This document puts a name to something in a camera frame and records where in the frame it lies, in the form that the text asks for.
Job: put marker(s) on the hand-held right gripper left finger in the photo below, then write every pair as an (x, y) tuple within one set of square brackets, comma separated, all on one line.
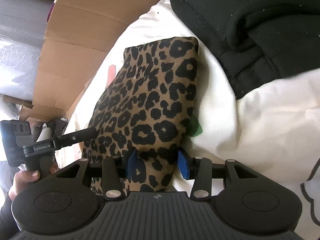
[(131, 163)]

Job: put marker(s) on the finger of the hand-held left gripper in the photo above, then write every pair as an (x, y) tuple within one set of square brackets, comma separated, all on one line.
[(75, 137)]

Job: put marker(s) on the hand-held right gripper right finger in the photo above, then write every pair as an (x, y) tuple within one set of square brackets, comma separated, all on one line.
[(183, 166)]

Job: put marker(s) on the leopard print garment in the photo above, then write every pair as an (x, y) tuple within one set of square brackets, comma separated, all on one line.
[(155, 92)]

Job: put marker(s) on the black folded clothes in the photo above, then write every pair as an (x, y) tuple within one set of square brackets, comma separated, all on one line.
[(250, 17)]

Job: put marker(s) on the person's left hand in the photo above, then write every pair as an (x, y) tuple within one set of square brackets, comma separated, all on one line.
[(21, 180)]

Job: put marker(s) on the black garment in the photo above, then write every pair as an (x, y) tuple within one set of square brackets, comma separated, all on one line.
[(60, 126)]

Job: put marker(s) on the grey neck pillow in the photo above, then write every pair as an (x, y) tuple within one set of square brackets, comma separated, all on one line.
[(43, 132)]

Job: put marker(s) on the bear print bedsheet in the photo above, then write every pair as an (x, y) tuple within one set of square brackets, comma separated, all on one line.
[(262, 130)]

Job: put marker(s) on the flat cardboard sheet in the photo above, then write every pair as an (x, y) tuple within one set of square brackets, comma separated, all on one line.
[(75, 30)]

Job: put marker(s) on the purple packet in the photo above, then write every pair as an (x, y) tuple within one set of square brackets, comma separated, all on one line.
[(51, 8)]

